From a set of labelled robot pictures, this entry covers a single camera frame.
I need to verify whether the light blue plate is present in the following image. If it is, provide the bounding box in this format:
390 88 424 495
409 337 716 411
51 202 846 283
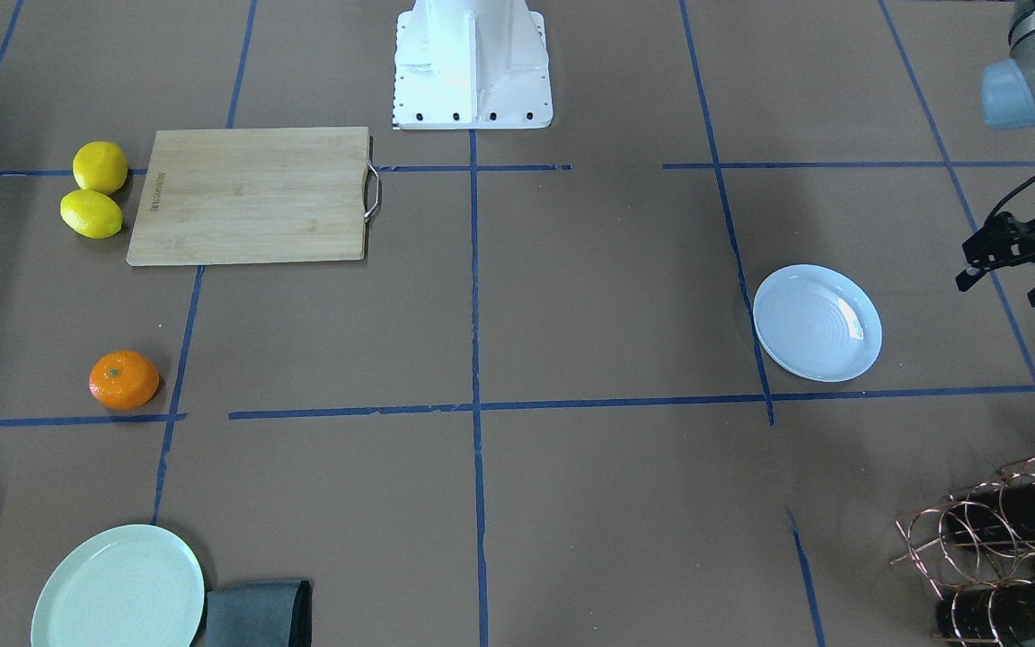
752 263 883 384

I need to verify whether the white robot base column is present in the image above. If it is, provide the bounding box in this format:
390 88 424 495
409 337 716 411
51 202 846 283
392 1 554 130

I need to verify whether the light green plate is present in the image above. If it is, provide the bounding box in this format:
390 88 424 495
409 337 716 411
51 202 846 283
30 524 206 646

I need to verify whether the dark green wine bottle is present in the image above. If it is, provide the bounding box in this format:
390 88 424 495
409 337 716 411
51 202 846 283
935 582 1035 646

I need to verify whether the wooden cutting board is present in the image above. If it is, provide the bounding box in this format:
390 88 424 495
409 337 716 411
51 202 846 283
127 127 381 267

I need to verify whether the dark grey folded cloth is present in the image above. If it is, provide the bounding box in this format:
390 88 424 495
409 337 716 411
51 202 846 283
205 579 313 646

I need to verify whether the orange mandarin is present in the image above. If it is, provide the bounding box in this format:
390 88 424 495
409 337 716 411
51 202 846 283
89 350 161 411

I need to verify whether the yellow lemon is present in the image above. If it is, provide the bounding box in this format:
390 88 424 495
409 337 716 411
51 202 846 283
60 189 124 239
71 142 130 195

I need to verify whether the copper wire bottle rack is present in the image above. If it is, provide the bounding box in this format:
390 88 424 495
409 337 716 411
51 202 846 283
894 455 1035 646

